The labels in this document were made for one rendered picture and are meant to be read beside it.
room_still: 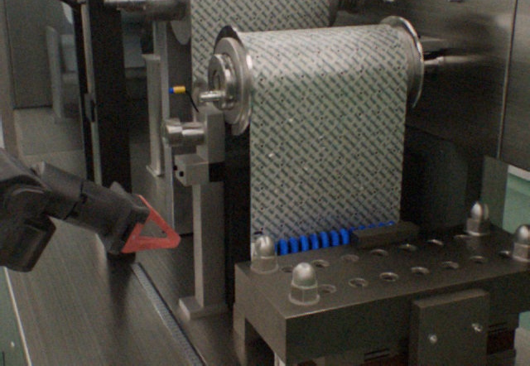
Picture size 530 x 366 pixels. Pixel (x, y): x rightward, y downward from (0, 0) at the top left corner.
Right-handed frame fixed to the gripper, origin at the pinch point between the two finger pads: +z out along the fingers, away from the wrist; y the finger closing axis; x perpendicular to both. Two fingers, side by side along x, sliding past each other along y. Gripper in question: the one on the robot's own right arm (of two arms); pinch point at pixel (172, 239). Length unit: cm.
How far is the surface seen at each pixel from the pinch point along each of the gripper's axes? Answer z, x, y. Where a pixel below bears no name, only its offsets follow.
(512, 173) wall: 289, 59, -249
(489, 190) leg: 55, 27, -12
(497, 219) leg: 60, 24, -12
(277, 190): 9.9, 12.1, 0.9
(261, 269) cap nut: 8.7, 2.8, 8.8
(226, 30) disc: -4.6, 27.6, -6.6
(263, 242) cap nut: 7.3, 6.0, 8.4
